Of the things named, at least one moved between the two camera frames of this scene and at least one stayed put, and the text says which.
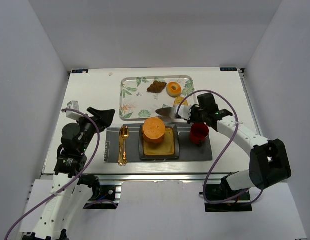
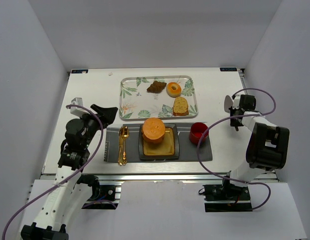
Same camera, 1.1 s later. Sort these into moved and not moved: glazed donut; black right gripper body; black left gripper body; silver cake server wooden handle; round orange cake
Moved: black right gripper body; silver cake server wooden handle
Not moved: black left gripper body; round orange cake; glazed donut
